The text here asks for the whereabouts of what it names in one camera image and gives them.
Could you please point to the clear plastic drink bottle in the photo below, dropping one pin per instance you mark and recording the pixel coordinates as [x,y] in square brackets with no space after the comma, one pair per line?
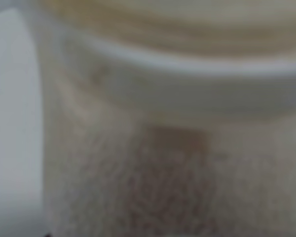
[167,118]

